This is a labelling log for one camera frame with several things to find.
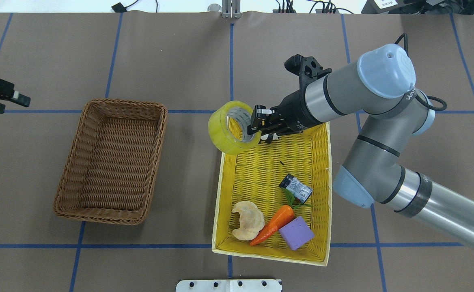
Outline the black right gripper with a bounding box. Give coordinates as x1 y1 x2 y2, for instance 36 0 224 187
247 90 315 135

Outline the yellow tape roll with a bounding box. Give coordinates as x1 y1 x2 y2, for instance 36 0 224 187
208 101 261 155

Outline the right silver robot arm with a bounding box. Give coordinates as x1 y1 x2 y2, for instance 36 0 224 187
244 44 474 250

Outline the yellow woven basket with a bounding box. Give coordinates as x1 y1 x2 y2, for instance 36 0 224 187
211 123 333 266

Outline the brown wicker basket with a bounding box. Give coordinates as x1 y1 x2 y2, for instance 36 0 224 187
53 98 168 225

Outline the panda figurine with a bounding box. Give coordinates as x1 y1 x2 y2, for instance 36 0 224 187
258 133 281 144

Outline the toy carrot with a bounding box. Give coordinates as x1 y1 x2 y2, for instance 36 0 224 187
249 190 312 246

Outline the beige cracker toy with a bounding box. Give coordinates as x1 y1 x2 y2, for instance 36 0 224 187
231 201 265 240

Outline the purple foam block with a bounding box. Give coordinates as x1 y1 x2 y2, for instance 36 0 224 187
279 216 315 251

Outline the small black device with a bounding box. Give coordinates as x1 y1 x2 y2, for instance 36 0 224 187
111 2 127 13

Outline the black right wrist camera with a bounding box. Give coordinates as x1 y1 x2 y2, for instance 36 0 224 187
284 54 333 93

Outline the aluminium frame post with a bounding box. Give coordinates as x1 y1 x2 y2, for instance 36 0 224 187
222 0 242 19

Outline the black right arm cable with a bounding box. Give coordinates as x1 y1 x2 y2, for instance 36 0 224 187
393 34 448 112

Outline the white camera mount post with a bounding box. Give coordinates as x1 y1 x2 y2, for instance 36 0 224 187
175 279 283 292

